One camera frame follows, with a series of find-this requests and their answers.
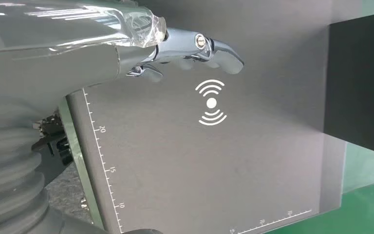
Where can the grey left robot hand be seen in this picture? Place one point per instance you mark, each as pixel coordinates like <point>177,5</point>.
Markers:
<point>61,55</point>

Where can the black inbound scanning machine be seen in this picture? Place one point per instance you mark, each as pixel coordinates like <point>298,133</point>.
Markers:
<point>206,161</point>

